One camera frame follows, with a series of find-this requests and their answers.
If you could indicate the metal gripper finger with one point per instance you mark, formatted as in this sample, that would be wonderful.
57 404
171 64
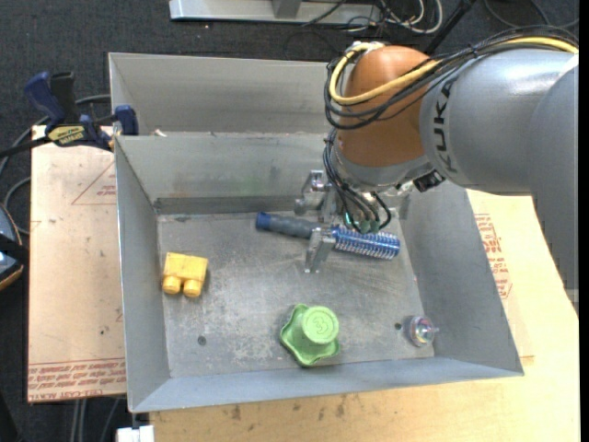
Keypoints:
314 187
318 249

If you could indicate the blue hairbrush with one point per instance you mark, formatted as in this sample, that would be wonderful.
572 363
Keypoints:
285 226

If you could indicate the grey metal bin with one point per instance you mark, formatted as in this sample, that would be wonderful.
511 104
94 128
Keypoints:
257 293

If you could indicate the green flower-shaped cup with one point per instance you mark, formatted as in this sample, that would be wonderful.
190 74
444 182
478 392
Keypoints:
313 334

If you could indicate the small clear spinning top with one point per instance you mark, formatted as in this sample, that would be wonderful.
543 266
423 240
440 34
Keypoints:
419 330

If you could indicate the yellow toy block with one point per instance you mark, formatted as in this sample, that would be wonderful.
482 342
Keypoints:
184 272

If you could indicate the brown cardboard board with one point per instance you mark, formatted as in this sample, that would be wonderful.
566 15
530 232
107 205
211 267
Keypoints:
73 256

